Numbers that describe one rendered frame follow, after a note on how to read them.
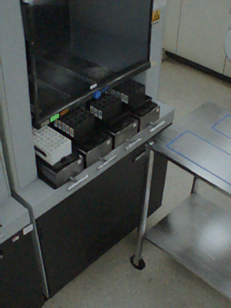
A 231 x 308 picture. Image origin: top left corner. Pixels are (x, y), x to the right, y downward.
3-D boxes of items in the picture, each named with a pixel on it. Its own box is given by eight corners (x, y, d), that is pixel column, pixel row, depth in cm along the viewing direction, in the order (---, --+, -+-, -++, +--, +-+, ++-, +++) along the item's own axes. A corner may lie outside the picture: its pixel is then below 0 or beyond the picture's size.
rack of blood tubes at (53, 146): (5, 133, 166) (3, 121, 162) (23, 122, 172) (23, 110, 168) (52, 168, 151) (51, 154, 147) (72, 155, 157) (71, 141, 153)
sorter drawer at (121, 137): (12, 91, 205) (10, 75, 199) (33, 80, 213) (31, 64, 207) (122, 155, 168) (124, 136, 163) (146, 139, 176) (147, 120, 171)
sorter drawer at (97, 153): (-13, 103, 196) (-16, 86, 190) (9, 91, 204) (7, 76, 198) (95, 174, 159) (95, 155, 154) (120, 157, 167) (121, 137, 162)
